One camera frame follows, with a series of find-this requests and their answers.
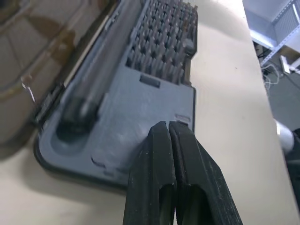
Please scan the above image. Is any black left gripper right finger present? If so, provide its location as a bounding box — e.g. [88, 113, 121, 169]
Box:
[168, 120, 245, 225]

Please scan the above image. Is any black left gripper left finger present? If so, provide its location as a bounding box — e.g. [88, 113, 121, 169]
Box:
[122, 120, 177, 225]

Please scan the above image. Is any grey screwdriver bit case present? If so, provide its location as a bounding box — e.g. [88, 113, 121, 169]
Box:
[33, 0, 200, 191]

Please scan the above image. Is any clear plastic case lid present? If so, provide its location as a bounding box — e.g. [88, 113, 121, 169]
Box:
[0, 0, 123, 160]

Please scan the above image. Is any grey metal shelf rack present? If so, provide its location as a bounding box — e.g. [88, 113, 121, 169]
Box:
[243, 0, 300, 71]

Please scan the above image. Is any grey black screwdriver handle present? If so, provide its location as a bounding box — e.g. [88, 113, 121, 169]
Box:
[59, 23, 118, 135]

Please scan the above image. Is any thin white cable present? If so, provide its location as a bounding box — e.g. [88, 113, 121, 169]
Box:
[261, 64, 281, 89]

